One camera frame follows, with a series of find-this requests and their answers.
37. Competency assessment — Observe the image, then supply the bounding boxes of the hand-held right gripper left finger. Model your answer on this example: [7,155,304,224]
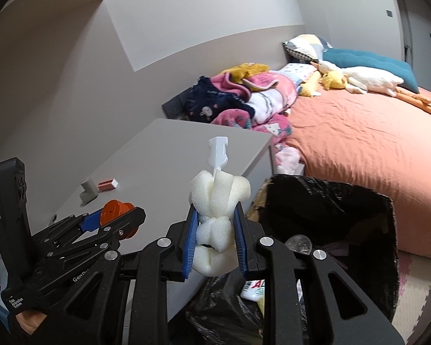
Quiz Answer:
[54,204,199,345]

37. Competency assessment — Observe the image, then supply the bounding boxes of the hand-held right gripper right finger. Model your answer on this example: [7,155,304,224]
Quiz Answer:
[233,202,406,345]

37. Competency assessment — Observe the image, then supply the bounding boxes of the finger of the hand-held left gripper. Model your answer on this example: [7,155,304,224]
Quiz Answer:
[32,212,104,251]
[43,206,147,277]

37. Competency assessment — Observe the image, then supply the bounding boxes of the orange plastic cap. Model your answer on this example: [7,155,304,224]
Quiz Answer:
[101,199,136,239]

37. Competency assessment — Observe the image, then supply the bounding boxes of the white drink bottle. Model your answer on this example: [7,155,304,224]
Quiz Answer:
[240,278,266,302]

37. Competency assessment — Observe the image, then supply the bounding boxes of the white foam sponge brush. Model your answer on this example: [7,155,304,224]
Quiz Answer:
[189,136,252,277]

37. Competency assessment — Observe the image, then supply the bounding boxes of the clear plastic cup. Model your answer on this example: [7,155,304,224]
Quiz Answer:
[285,234,313,256]

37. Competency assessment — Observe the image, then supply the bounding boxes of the black trash bag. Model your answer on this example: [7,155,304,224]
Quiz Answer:
[185,174,399,345]

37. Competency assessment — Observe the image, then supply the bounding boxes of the person's left hand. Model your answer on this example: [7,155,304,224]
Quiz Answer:
[16,311,48,336]

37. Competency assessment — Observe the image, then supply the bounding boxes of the small grey block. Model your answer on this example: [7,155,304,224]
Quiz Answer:
[80,178,100,204]

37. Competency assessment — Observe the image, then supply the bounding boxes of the cardboard box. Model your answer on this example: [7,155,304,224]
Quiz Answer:
[245,180,274,221]

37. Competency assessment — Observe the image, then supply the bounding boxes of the pink fluffy cloth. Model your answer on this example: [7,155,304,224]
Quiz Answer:
[275,147,302,175]

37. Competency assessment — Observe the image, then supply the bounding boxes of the black headboard panel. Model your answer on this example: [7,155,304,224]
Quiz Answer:
[161,88,195,119]

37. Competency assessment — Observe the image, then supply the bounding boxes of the white striped blanket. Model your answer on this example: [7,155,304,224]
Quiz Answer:
[249,88,297,124]

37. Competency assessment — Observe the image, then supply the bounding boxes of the orange bed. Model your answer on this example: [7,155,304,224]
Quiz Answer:
[285,86,431,259]

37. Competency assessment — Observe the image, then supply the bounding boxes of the pink printed blanket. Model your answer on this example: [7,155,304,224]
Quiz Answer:
[210,70,299,152]

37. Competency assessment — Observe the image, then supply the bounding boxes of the yellow dotted pillow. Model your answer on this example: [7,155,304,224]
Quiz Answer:
[298,74,324,97]

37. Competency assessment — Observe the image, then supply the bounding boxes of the yellow garment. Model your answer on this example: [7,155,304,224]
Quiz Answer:
[230,63,270,80]

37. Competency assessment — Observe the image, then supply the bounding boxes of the white dotted cloth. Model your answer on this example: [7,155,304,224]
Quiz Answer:
[280,63,322,87]

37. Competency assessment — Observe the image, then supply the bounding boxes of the puzzle floor mat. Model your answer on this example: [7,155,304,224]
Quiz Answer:
[391,250,431,335]

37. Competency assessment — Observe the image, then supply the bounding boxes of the yellow duck plush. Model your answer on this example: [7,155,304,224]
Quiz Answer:
[320,70,347,90]

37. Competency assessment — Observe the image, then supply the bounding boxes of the grey yellow patchwork pillow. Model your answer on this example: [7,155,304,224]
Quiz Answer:
[282,34,333,63]

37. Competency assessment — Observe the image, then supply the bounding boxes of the white goose plush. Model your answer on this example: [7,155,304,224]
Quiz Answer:
[311,59,431,116]

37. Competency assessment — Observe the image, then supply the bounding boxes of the teal pillow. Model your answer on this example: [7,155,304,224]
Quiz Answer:
[321,48,420,94]

